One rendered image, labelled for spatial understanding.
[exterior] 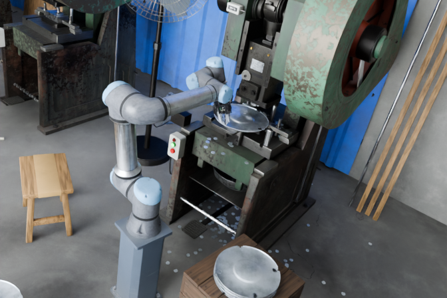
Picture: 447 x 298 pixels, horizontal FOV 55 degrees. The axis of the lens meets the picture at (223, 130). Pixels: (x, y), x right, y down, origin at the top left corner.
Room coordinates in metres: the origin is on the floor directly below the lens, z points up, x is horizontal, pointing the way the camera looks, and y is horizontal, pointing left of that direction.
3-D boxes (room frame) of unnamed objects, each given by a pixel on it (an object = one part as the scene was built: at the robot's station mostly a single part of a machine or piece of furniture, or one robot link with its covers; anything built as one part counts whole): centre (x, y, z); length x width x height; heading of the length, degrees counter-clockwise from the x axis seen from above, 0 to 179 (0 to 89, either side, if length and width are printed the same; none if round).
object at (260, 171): (2.10, -0.45, 0.45); 0.92 x 0.12 x 0.90; 149
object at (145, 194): (1.44, 0.27, 0.62); 0.13 x 0.12 x 0.14; 50
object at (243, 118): (2.01, -0.08, 0.78); 0.29 x 0.29 x 0.01
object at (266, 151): (2.12, -0.14, 0.68); 0.45 x 0.30 x 0.06; 59
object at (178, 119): (2.08, 0.24, 0.62); 0.10 x 0.06 x 0.20; 59
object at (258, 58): (2.08, -0.12, 1.04); 0.17 x 0.15 x 0.30; 149
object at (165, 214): (2.38, 0.01, 0.45); 0.92 x 0.12 x 0.90; 149
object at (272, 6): (2.12, -0.14, 1.27); 0.21 x 0.12 x 0.34; 149
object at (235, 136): (1.97, -0.05, 0.72); 0.25 x 0.14 x 0.14; 149
